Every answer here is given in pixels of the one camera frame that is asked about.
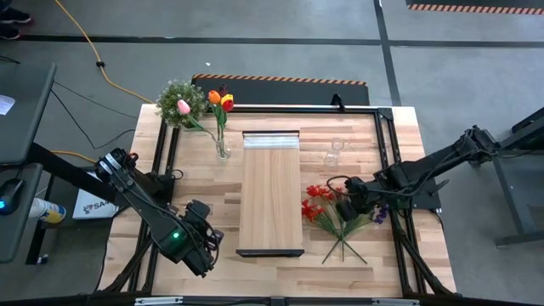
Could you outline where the potted green white-flowered plant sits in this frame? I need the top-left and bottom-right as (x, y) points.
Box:
(156, 79), (208, 128)

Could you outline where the thin yellow cable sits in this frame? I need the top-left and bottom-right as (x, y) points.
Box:
(50, 149), (98, 165)

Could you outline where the white yellow spray bottle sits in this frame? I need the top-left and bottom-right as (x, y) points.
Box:
(28, 197), (67, 225)

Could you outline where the black hazard-striped floor mat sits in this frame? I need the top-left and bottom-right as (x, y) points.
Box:
(190, 73), (370, 107)
(405, 0), (544, 16)

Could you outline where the black floor cable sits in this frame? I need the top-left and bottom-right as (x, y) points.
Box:
(49, 79), (139, 150)

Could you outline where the thick yellow extension cable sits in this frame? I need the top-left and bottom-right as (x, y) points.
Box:
(54, 0), (155, 105)

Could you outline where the black desk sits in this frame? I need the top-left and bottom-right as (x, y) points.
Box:
(0, 62), (59, 265)

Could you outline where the purple artificial flower bunch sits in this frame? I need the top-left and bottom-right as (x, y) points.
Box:
(321, 205), (390, 265)

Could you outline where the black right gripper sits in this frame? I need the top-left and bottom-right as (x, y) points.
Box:
(334, 177), (377, 223)

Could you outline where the pink artificial tulip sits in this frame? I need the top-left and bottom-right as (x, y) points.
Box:
(177, 99), (224, 150)

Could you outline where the red artificial flower bunch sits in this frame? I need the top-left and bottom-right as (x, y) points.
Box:
(300, 198), (369, 265)
(305, 184), (346, 264)

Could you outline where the clear glass vase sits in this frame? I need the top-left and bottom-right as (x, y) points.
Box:
(324, 137), (346, 167)
(214, 133), (233, 162)

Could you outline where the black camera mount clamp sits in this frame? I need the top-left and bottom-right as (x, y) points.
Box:
(331, 93), (347, 114)

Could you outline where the person's shoe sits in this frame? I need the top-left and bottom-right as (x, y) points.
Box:
(0, 23), (20, 42)
(0, 6), (33, 25)

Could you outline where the black metal stand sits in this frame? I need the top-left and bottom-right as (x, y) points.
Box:
(492, 105), (544, 248)

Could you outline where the orange artificial tulip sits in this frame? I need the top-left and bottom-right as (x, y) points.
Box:
(207, 89), (225, 154)

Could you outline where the white printed box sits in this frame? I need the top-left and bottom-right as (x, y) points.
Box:
(71, 189), (121, 220)

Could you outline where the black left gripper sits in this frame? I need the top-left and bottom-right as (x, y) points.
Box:
(183, 198), (225, 278)

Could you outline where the black device with blue light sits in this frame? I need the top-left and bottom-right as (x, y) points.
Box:
(0, 178), (25, 216)

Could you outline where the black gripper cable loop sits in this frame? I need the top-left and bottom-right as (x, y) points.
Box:
(326, 174), (354, 197)

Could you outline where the white paper sheet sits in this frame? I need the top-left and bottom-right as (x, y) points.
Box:
(0, 93), (16, 116)

